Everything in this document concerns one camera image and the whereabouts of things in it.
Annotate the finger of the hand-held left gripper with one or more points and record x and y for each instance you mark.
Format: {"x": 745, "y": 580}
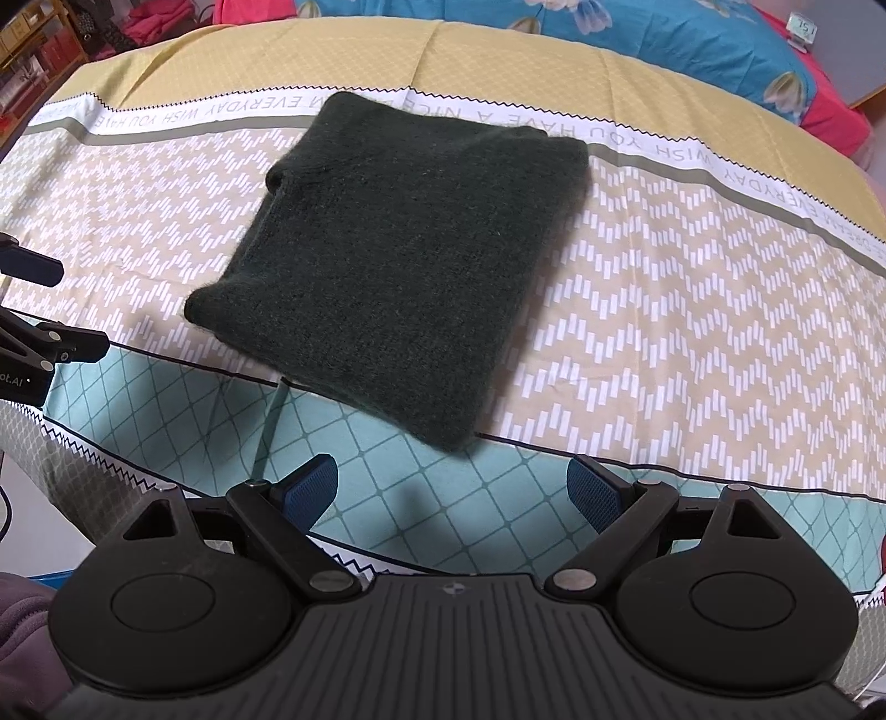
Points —
{"x": 69, "y": 345}
{"x": 31, "y": 264}

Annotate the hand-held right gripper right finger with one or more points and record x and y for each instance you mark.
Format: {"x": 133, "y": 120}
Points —
{"x": 592, "y": 495}

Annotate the purple clothing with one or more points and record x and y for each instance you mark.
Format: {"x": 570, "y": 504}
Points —
{"x": 28, "y": 644}

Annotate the blue floral pillow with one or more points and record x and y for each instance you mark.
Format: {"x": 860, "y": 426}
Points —
{"x": 657, "y": 34}

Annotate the dark green sweater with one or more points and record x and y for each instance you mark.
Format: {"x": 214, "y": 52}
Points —
{"x": 408, "y": 277}

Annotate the red bag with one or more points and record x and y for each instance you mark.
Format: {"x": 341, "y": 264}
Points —
{"x": 166, "y": 19}

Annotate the yellow beige patterned bed sheet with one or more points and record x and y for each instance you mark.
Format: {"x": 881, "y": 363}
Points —
{"x": 692, "y": 311}

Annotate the shelf with boxes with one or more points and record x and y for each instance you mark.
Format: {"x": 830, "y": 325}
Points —
{"x": 34, "y": 62}

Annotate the small white clock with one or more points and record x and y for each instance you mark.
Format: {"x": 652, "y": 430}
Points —
{"x": 803, "y": 31}

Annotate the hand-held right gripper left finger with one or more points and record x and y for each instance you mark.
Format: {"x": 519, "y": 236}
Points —
{"x": 311, "y": 491}

